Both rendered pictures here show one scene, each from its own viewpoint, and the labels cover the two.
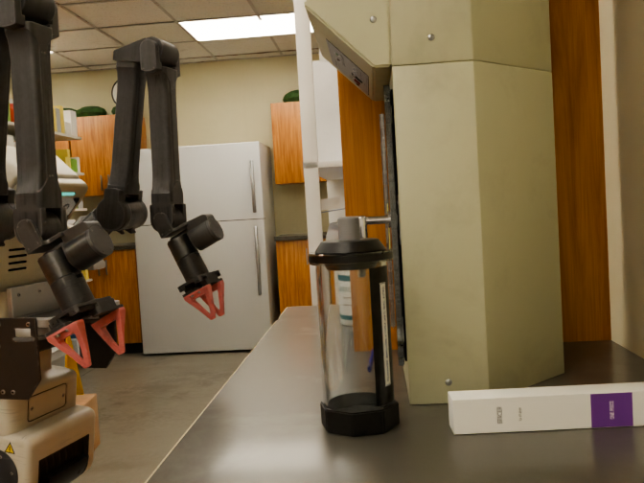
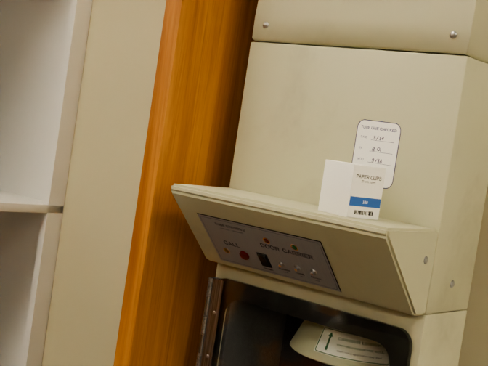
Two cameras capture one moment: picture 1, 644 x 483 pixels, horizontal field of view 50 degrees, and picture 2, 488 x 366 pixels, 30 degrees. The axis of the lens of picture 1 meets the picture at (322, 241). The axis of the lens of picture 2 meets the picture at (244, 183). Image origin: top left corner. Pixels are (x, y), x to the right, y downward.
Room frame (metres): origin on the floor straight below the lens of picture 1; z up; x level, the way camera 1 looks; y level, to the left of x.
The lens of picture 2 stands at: (0.56, 0.88, 1.58)
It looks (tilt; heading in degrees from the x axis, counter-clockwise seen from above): 3 degrees down; 305
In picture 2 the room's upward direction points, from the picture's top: 9 degrees clockwise
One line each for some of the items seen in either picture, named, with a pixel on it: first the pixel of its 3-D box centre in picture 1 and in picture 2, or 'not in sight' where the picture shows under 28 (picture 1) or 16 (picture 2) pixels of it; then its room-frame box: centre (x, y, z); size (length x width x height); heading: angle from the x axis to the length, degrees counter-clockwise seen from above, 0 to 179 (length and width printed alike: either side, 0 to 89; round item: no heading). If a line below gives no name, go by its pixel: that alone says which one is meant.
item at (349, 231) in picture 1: (349, 241); not in sight; (0.89, -0.04, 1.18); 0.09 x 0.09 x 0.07
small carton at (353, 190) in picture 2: not in sight; (351, 189); (1.05, -0.06, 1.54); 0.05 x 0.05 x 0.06; 71
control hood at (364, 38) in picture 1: (351, 57); (291, 245); (1.12, -0.06, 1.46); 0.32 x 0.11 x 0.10; 176
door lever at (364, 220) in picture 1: (373, 243); not in sight; (1.01, -0.08, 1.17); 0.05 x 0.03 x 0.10; 85
